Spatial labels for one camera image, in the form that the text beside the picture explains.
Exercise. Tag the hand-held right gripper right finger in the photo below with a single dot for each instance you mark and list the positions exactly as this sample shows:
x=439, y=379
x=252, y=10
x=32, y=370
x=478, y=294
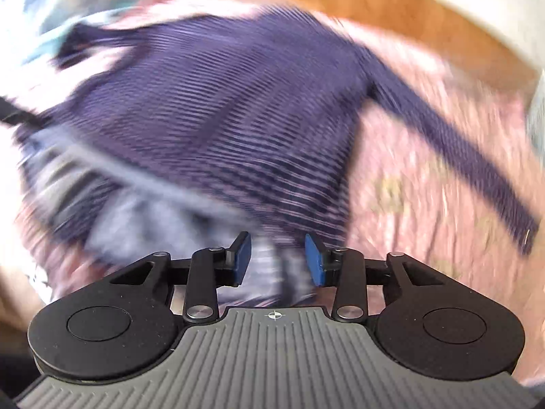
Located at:
x=315, y=262

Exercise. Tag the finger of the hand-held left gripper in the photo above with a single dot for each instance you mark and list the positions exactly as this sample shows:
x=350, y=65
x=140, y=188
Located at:
x=17, y=114

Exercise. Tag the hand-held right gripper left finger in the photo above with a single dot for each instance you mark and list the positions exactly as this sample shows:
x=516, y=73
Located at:
x=240, y=260

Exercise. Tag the blue checked shirt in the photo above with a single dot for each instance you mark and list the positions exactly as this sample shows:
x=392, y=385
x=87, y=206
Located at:
x=238, y=115

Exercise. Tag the clear bubble wrap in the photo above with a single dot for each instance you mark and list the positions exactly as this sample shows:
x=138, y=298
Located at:
x=51, y=17

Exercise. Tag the pink bear print quilt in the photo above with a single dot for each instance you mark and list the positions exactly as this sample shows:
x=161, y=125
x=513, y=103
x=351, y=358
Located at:
x=425, y=204

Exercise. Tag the wooden headboard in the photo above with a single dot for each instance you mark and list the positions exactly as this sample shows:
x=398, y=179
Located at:
x=383, y=4

